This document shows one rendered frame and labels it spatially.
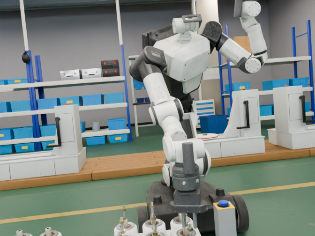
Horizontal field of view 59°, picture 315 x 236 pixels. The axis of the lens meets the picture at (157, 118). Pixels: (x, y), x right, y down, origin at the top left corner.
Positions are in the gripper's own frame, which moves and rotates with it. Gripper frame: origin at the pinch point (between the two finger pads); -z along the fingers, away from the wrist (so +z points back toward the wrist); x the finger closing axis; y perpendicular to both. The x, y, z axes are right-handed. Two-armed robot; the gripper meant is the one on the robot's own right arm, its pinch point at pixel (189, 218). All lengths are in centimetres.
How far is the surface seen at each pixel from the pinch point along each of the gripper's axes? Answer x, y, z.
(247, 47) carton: -60, -530, 135
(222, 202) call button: -10.1, -22.4, -3.0
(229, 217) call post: -12.5, -20.6, -8.4
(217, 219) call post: -7.9, -20.2, -9.3
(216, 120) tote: 11, -462, -7
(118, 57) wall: 327, -776, 194
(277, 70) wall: -178, -924, 107
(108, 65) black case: 210, -425, 118
